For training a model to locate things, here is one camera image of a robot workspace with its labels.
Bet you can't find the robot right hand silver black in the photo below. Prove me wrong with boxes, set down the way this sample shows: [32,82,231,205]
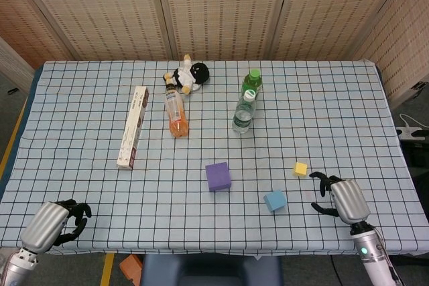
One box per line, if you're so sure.
[308,171,371,225]

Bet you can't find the robot left hand silver black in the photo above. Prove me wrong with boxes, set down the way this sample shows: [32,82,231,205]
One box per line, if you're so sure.
[19,198,93,254]

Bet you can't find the blue cube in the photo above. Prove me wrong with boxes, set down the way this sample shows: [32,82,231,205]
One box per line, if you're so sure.
[263,190,288,213]

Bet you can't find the large purple foam cube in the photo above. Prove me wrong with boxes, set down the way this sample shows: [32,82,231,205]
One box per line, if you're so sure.
[204,161,232,192]

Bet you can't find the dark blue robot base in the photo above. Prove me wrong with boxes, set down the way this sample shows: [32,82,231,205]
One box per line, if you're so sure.
[140,254,282,286]

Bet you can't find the light blue checked tablecloth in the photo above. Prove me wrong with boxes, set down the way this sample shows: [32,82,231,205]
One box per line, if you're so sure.
[0,60,429,256]

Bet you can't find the dark bag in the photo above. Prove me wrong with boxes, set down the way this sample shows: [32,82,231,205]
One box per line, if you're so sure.
[400,138,429,168]

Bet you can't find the white power strip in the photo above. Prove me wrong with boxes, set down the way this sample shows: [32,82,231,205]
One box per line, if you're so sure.
[396,126,424,140]

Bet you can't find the orange box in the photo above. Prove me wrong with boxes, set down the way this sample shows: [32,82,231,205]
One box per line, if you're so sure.
[119,254,143,283]

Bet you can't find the long white cardboard box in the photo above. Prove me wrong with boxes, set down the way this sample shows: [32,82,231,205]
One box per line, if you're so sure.
[116,86,150,169]

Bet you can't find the clear water bottle green label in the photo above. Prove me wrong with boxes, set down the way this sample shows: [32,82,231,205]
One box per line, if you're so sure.
[232,88,257,135]

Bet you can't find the green tea bottle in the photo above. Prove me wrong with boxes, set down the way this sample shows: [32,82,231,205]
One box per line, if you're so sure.
[241,68,263,99]

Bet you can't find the orange drink bottle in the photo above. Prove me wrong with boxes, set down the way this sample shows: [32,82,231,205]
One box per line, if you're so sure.
[164,83,189,139]

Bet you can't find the black and white plush toy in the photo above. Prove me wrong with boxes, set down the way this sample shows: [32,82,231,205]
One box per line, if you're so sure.
[163,54,210,95]

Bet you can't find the woven folding screen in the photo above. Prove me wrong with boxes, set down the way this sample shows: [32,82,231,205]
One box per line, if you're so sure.
[0,0,429,99]

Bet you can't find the white power cable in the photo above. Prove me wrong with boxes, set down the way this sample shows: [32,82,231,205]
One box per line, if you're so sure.
[400,114,420,129]

